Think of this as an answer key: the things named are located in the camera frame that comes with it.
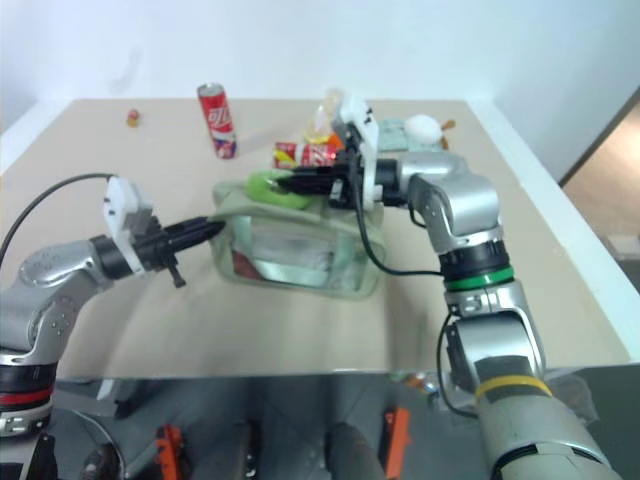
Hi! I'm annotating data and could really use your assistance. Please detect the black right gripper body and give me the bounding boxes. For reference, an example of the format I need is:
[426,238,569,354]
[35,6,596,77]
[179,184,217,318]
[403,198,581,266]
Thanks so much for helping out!
[327,119,370,210]

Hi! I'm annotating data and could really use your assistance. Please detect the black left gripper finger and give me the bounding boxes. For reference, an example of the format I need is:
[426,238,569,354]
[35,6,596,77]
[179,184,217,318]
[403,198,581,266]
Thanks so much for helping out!
[175,223,224,250]
[172,215,216,236]

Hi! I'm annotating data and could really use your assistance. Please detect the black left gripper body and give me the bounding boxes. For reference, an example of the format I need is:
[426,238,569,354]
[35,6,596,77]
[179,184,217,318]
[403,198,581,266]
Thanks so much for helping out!
[130,211,188,290]

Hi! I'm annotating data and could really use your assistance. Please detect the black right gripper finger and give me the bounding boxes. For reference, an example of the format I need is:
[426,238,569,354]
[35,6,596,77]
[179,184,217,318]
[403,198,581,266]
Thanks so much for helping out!
[291,165,342,183]
[274,175,337,200]

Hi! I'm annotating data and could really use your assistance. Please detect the green plastic object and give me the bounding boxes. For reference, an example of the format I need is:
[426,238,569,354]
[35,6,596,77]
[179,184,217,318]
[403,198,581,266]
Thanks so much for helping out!
[244,168,314,211]

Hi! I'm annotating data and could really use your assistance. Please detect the green pouch with clear window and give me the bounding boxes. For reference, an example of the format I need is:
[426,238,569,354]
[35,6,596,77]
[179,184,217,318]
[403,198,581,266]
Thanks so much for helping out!
[210,178,387,302]

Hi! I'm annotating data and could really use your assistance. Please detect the white round plush ball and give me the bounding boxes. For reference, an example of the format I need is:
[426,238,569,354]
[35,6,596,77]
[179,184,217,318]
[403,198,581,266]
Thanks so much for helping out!
[403,114,445,150]

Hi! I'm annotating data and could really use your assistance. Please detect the green printed packet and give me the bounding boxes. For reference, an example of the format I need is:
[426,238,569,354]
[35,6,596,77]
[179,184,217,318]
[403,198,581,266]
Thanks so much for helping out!
[376,118,416,152]

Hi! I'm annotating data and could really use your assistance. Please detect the tall red soda can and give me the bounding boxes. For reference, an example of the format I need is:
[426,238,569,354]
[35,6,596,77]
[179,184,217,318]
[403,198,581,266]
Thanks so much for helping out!
[195,81,239,161]

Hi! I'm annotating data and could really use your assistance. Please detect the orange black clamp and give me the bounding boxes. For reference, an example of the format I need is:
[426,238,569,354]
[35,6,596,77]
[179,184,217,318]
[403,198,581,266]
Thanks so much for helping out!
[383,407,412,479]
[153,423,185,479]

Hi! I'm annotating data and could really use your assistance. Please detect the dark rounded shape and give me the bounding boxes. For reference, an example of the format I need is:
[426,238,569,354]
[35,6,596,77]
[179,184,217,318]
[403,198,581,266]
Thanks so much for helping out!
[324,422,386,480]

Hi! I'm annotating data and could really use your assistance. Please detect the clear plastic bag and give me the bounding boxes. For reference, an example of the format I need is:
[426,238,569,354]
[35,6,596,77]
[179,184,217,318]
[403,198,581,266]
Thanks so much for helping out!
[544,367,601,429]

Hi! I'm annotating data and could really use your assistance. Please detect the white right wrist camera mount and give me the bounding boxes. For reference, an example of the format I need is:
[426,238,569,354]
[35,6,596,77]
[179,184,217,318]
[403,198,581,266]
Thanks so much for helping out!
[331,93,387,207]

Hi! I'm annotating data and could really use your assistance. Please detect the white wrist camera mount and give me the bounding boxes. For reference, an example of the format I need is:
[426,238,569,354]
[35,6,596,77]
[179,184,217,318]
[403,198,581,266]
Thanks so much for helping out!
[331,93,387,207]
[101,175,157,277]

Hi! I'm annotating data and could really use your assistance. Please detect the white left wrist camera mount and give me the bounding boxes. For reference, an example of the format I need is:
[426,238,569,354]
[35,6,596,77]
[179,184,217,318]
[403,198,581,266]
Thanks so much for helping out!
[101,175,157,277]

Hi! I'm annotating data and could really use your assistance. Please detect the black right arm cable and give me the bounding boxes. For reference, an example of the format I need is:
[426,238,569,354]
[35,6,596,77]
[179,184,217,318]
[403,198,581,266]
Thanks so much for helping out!
[348,149,481,417]

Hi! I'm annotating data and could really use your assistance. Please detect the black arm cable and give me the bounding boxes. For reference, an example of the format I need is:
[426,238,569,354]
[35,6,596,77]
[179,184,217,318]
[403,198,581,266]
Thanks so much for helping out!
[0,172,117,266]
[348,149,481,417]

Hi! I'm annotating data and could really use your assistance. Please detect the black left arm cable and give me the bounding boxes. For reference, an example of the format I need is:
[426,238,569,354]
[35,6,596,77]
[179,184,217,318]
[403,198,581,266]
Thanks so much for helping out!
[0,172,117,266]

